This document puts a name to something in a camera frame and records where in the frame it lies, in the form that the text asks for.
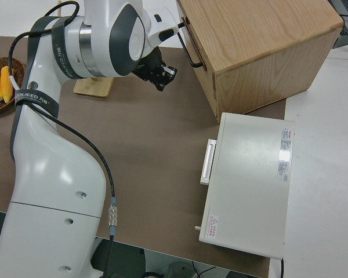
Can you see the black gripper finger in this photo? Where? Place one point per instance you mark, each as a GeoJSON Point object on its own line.
{"type": "Point", "coordinates": [170, 71]}
{"type": "Point", "coordinates": [160, 84]}

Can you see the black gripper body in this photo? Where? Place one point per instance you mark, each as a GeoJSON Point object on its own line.
{"type": "Point", "coordinates": [150, 66]}

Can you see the light wooden drawer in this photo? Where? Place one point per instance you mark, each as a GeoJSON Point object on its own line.
{"type": "Point", "coordinates": [197, 43]}

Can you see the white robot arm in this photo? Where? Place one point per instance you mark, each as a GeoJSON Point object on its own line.
{"type": "Point", "coordinates": [46, 179]}

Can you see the brown table mat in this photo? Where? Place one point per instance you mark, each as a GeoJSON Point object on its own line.
{"type": "Point", "coordinates": [162, 139]}

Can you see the wooden mug tree stand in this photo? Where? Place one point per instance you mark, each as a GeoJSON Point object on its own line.
{"type": "Point", "coordinates": [92, 87]}

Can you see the light wooden cabinet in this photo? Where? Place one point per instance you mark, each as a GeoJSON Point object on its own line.
{"type": "Point", "coordinates": [264, 32]}

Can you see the white toaster oven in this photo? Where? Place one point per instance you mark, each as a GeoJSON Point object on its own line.
{"type": "Point", "coordinates": [249, 185]}

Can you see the yellow corn cob tapered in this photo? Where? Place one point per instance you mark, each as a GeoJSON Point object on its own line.
{"type": "Point", "coordinates": [6, 87]}

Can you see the grey robot pedestal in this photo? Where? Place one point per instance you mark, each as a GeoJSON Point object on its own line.
{"type": "Point", "coordinates": [177, 270]}

